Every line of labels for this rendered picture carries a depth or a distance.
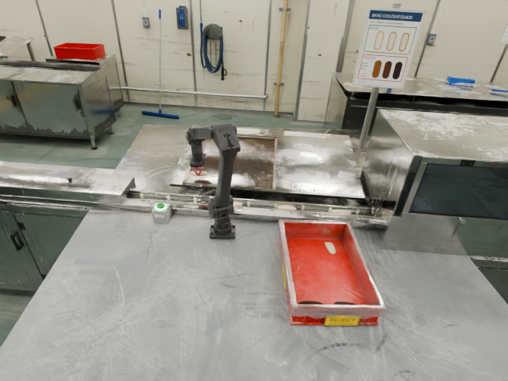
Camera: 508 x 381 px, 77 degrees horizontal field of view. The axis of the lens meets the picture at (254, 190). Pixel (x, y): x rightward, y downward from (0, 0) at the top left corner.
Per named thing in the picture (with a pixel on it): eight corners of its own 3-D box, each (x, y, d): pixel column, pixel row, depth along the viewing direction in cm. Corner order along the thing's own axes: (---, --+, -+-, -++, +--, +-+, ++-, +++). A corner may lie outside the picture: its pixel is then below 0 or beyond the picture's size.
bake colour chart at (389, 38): (351, 85, 212) (368, 6, 187) (351, 85, 212) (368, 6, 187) (403, 89, 209) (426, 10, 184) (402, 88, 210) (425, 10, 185)
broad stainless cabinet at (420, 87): (328, 186, 347) (347, 91, 291) (318, 144, 434) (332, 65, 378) (511, 199, 341) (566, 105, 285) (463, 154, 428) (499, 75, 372)
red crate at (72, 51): (55, 57, 412) (52, 47, 405) (69, 52, 442) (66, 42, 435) (95, 60, 414) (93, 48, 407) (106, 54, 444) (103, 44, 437)
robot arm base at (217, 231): (209, 239, 148) (235, 239, 149) (209, 225, 144) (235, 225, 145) (210, 227, 155) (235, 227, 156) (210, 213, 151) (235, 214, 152)
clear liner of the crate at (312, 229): (287, 327, 111) (290, 310, 106) (275, 234, 152) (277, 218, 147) (382, 328, 113) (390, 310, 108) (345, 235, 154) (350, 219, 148)
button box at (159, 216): (153, 228, 158) (150, 210, 152) (158, 218, 164) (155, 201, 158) (169, 230, 157) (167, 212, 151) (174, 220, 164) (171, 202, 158)
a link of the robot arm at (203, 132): (211, 140, 121) (237, 137, 125) (209, 125, 119) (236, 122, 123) (185, 140, 159) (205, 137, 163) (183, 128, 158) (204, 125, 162)
